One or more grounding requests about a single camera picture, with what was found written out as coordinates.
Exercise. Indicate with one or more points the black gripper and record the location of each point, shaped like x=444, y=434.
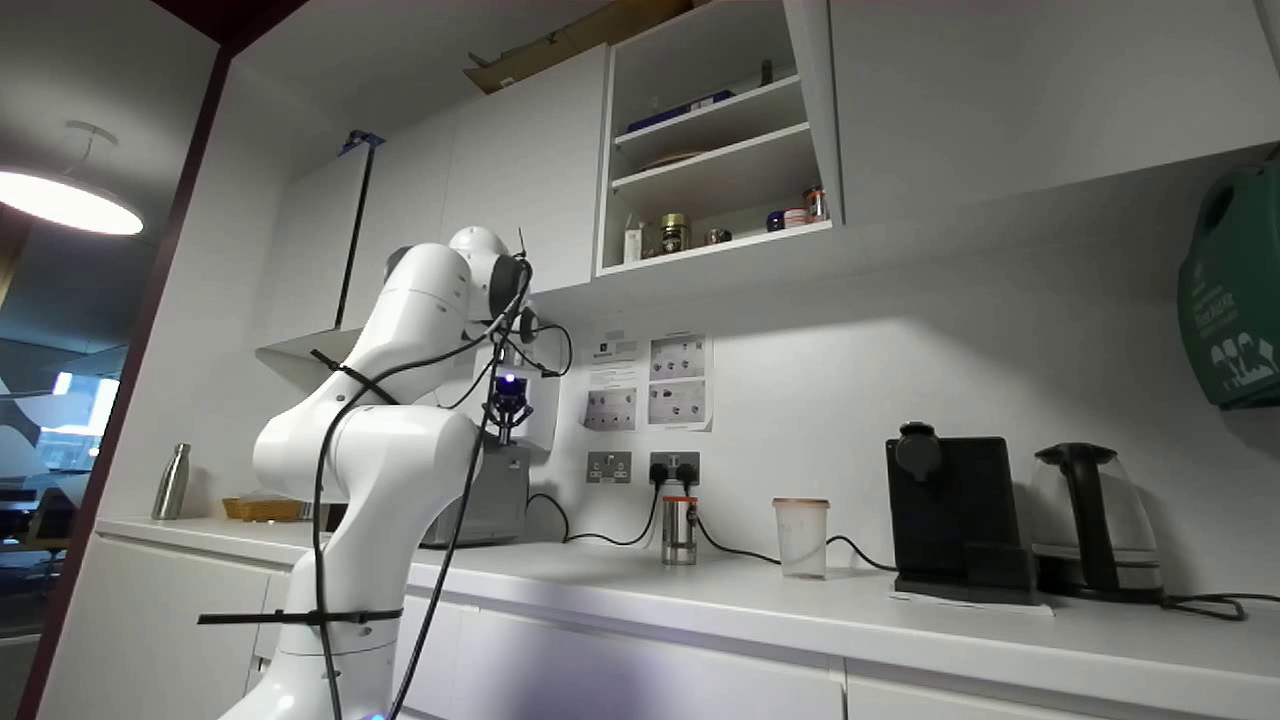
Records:
x=507, y=396

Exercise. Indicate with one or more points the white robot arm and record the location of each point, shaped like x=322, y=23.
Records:
x=395, y=456

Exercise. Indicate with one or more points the small metal canister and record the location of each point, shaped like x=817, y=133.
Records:
x=678, y=545

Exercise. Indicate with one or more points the brown tray on counter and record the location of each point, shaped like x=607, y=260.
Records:
x=264, y=511

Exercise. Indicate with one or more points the translucent plastic cup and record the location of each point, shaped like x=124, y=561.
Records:
x=802, y=535

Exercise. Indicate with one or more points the black coffee machine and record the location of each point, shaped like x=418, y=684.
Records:
x=952, y=519

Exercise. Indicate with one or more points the round ceiling lamp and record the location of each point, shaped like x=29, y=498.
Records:
x=67, y=197

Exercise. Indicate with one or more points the green first aid box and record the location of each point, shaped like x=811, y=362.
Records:
x=1231, y=290

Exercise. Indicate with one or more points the double wall socket with plugs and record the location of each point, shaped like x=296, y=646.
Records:
x=672, y=464

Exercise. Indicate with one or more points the open white wall shelf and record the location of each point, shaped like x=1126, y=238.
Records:
x=721, y=133

